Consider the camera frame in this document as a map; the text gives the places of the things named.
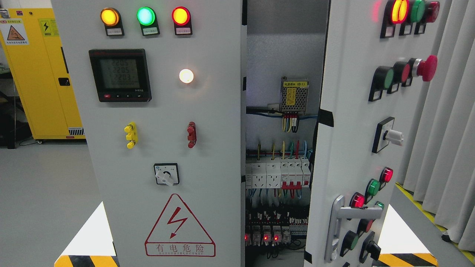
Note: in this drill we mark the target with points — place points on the grey cabinet door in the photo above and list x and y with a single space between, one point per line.
365 80
210 173

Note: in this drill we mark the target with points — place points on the white breaker row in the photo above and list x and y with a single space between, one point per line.
267 173

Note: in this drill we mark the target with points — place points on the metal mesh power supply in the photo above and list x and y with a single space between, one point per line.
294 95

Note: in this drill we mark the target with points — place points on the white lit indicator lamp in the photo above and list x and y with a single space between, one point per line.
186 75

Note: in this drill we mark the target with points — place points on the relay terminal row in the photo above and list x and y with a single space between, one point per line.
271 226

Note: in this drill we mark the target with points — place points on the red electric danger sticker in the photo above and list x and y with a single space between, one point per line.
178 233

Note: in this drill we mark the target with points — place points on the red indicator lamp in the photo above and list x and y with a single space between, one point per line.
182 21

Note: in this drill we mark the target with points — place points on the black digital power meter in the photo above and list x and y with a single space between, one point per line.
121 75

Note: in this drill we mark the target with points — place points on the green indicator lamp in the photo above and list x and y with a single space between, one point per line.
147 19

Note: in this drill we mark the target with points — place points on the amber indicator lamp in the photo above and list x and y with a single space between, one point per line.
111 19

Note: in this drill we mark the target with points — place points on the red emergency stop button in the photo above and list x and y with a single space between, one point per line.
425 68

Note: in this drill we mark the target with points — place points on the grey curtain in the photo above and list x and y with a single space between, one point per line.
441 166

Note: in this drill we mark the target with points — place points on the yellow safety cabinet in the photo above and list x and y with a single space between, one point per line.
31 41

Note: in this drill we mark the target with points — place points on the red terminal post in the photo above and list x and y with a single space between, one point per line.
192 134

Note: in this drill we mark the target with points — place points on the yellow terminal post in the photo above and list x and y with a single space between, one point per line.
131 134

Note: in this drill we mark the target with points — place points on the silver door handle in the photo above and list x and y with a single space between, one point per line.
342 235

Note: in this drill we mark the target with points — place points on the white selector switch right door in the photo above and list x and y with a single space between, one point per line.
385 134

